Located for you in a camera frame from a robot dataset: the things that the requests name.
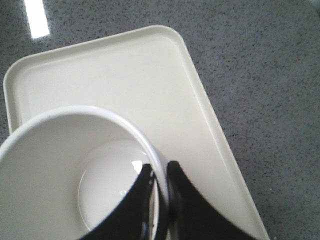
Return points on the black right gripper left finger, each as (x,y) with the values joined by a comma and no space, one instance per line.
(130,220)

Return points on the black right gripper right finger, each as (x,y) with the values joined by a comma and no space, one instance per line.
(191,216)

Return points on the white smiley mug black handle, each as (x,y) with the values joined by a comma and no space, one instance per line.
(64,171)

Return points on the cream rectangular plastic tray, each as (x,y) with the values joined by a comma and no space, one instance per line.
(147,76)

